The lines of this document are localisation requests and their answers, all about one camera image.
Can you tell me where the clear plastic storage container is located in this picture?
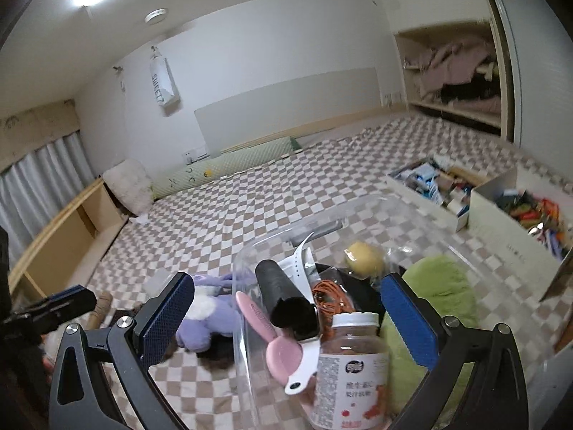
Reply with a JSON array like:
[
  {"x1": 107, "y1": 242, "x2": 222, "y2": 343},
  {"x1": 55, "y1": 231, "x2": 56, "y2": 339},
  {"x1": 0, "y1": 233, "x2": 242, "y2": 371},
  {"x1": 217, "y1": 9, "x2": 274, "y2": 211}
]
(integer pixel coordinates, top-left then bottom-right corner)
[{"x1": 232, "y1": 192, "x2": 569, "y2": 430}]

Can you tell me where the pink comb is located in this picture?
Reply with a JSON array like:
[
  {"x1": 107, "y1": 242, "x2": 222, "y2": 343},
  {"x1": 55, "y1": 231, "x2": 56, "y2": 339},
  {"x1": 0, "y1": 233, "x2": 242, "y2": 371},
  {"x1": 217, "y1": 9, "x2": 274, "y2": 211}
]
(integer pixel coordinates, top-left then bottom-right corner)
[{"x1": 236, "y1": 291, "x2": 300, "y2": 383}]

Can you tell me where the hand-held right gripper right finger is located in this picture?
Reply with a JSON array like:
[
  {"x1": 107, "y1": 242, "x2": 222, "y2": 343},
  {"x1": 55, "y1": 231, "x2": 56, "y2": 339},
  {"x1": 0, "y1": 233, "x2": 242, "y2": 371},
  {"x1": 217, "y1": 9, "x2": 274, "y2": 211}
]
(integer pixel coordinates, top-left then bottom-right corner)
[{"x1": 380, "y1": 272, "x2": 529, "y2": 430}]

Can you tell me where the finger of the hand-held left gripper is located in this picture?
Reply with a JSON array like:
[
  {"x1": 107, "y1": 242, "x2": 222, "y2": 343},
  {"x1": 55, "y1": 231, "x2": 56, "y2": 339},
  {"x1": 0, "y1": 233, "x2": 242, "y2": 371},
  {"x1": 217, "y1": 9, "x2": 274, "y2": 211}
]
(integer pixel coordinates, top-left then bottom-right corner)
[{"x1": 4, "y1": 284, "x2": 97, "y2": 335}]

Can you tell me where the checkered bed blanket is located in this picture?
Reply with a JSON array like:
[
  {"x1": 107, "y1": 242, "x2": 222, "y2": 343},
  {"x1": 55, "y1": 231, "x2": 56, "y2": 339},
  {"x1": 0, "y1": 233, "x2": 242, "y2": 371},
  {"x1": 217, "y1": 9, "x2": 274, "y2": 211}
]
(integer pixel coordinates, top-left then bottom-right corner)
[{"x1": 85, "y1": 114, "x2": 573, "y2": 430}]

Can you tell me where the wooden bedside shelf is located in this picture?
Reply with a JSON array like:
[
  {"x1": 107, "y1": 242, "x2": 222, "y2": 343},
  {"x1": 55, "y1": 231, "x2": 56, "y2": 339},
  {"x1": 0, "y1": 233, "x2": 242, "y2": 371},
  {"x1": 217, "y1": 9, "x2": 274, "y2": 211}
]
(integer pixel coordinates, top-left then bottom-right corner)
[{"x1": 6, "y1": 177, "x2": 130, "y2": 305}]

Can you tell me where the pile of colourful small packets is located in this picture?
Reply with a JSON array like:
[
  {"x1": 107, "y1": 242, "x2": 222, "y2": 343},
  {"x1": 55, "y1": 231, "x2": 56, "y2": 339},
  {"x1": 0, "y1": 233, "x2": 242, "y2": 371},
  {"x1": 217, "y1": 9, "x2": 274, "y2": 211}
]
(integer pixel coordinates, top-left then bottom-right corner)
[{"x1": 492, "y1": 188, "x2": 573, "y2": 261}]

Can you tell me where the white smartwatch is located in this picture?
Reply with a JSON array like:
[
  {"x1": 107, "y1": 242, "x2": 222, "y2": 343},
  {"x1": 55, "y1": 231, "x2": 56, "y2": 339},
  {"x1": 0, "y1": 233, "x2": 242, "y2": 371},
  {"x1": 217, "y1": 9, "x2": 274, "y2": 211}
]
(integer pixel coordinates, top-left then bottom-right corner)
[{"x1": 276, "y1": 232, "x2": 323, "y2": 396}]

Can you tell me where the green bolster pillow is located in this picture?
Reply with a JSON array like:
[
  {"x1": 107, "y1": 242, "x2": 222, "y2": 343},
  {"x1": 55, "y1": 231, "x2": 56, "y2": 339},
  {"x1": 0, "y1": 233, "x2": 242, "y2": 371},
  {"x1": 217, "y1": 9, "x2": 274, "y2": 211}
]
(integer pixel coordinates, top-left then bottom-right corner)
[{"x1": 150, "y1": 137, "x2": 303, "y2": 200}]

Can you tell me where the white fuzzy pillow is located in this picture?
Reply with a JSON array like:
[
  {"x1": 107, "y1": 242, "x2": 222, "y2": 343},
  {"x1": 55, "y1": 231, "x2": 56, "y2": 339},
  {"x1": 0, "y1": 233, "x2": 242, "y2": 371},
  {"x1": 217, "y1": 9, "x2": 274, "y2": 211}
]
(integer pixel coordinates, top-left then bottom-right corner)
[{"x1": 102, "y1": 159, "x2": 155, "y2": 216}]

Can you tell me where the pile of small assorted boxes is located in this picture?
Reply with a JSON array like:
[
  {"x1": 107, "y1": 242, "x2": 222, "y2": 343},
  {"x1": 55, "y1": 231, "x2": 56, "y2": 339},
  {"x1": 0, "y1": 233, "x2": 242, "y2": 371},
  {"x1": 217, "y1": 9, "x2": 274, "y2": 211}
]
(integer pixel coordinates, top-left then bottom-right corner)
[{"x1": 403, "y1": 157, "x2": 486, "y2": 216}]

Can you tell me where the brown vitamin bottle white lid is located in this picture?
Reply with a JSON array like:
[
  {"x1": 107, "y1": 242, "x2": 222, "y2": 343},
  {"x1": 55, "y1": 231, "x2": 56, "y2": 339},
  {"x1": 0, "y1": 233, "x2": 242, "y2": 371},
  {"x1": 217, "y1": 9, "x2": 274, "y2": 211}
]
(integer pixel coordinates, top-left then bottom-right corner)
[{"x1": 309, "y1": 311, "x2": 391, "y2": 430}]

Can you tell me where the black garment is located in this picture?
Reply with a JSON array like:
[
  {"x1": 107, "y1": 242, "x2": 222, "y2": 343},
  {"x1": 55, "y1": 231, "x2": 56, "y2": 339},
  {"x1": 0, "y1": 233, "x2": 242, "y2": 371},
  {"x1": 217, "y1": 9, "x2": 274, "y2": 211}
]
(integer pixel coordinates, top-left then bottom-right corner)
[{"x1": 441, "y1": 74, "x2": 497, "y2": 104}]

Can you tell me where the orange cable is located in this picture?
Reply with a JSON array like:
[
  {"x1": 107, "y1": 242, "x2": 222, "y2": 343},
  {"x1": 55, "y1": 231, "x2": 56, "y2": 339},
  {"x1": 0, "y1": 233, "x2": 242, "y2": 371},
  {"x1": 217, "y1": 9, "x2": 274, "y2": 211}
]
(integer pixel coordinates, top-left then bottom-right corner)
[{"x1": 311, "y1": 280, "x2": 354, "y2": 341}]

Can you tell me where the green plush toy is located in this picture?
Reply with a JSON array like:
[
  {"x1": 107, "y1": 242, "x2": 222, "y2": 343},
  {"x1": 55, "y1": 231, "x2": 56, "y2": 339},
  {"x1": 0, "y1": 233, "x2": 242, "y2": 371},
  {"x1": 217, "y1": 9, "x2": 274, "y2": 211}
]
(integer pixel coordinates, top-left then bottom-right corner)
[{"x1": 380, "y1": 254, "x2": 477, "y2": 426}]

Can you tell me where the grey curtain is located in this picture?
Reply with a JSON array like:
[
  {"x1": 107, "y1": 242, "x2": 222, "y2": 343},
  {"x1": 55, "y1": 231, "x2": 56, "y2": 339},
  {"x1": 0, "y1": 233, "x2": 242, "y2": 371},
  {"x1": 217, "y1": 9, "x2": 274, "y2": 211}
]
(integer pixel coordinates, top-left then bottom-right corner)
[{"x1": 0, "y1": 130, "x2": 97, "y2": 269}]

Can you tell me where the wardrobe shelf niche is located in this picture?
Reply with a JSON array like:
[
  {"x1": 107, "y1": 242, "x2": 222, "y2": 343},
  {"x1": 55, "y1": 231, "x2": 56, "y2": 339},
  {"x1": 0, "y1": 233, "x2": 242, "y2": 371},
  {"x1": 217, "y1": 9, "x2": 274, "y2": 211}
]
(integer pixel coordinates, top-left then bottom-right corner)
[{"x1": 393, "y1": 22, "x2": 515, "y2": 137}]

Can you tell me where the wide white cardboard box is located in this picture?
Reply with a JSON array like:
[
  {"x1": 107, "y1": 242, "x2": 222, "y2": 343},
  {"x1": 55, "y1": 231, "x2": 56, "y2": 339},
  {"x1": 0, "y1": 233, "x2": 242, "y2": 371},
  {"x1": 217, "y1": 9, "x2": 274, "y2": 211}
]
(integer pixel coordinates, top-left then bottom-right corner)
[{"x1": 468, "y1": 170, "x2": 573, "y2": 303}]

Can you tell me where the purple plush toy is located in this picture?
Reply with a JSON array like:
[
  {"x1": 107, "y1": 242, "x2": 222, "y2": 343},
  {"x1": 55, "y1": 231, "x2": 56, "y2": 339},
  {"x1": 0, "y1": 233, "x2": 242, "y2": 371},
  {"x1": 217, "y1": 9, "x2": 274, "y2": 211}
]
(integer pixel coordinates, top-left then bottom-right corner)
[{"x1": 175, "y1": 273, "x2": 245, "y2": 352}]

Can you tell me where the rope-wrapped stick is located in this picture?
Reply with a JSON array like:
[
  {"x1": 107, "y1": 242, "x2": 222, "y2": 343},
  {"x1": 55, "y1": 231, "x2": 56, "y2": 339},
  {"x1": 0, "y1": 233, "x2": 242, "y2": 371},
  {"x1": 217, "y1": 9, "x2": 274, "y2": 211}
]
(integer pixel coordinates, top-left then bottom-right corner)
[{"x1": 91, "y1": 290, "x2": 115, "y2": 330}]

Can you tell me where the wall socket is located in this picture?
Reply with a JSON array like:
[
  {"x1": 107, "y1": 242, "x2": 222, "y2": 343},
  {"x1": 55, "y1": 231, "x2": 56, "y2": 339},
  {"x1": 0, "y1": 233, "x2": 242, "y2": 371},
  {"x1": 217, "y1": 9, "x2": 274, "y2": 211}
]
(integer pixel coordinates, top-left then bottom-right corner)
[{"x1": 181, "y1": 145, "x2": 209, "y2": 164}]

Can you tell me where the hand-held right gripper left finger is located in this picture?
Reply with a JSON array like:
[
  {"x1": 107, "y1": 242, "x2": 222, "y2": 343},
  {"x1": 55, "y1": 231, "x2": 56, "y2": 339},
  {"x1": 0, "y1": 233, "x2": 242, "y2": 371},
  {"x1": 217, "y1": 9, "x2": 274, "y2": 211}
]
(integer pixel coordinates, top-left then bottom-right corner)
[{"x1": 48, "y1": 271, "x2": 196, "y2": 430}]

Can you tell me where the black cylinder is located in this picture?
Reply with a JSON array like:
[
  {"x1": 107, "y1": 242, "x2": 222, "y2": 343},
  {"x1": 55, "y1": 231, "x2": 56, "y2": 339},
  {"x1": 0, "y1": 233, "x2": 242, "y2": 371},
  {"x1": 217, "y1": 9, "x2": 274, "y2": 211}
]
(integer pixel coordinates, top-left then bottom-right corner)
[{"x1": 255, "y1": 260, "x2": 316, "y2": 330}]

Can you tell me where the white hanging bag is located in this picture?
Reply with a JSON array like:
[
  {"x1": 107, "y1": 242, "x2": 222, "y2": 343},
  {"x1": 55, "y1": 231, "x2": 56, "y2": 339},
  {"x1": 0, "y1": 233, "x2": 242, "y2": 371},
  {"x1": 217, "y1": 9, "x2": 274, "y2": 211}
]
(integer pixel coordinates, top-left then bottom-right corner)
[{"x1": 149, "y1": 47, "x2": 182, "y2": 108}]

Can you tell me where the pile of pink clothes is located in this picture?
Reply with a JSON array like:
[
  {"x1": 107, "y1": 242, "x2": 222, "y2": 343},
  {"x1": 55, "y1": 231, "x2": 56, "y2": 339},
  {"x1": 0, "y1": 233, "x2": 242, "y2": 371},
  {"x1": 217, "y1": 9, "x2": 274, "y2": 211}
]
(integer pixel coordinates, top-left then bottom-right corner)
[{"x1": 405, "y1": 38, "x2": 502, "y2": 115}]

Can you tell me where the long white cardboard box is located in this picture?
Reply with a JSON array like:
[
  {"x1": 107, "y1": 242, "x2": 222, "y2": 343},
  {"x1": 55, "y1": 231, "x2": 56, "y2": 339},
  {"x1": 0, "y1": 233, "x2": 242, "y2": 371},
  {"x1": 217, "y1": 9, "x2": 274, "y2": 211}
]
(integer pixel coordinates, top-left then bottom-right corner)
[{"x1": 387, "y1": 154, "x2": 488, "y2": 234}]

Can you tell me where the beige curtain pelmet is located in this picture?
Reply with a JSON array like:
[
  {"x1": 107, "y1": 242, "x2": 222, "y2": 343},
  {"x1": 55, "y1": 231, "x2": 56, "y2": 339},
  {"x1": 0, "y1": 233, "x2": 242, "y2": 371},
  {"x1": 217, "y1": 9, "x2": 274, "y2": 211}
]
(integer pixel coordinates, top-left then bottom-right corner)
[{"x1": 0, "y1": 99, "x2": 79, "y2": 153}]

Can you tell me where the white sliding door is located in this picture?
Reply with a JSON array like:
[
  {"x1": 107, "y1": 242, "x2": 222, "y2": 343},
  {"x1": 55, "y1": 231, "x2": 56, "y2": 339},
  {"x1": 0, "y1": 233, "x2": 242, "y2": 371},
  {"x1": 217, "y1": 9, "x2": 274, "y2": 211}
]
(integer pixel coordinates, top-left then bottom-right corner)
[{"x1": 481, "y1": 0, "x2": 573, "y2": 175}]

